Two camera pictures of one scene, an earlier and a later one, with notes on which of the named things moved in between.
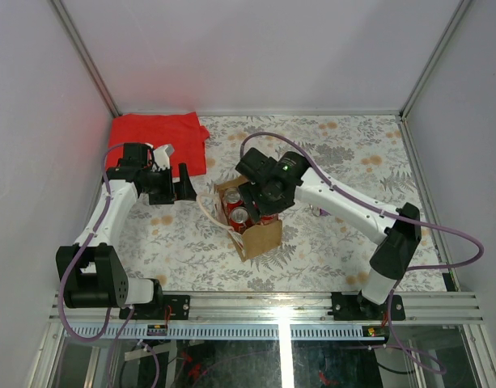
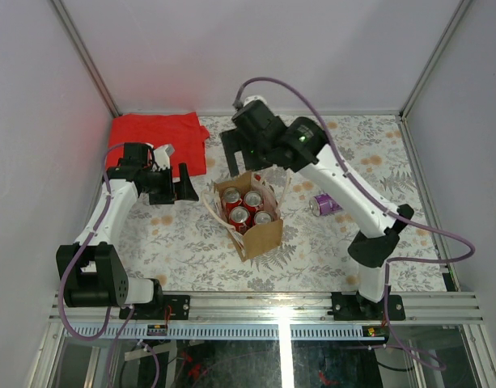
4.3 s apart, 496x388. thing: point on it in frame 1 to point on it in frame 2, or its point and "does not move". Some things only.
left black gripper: [184, 189] does not move
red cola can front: [239, 217] does not move
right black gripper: [248, 191] to [231, 143]
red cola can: [231, 199] does not move
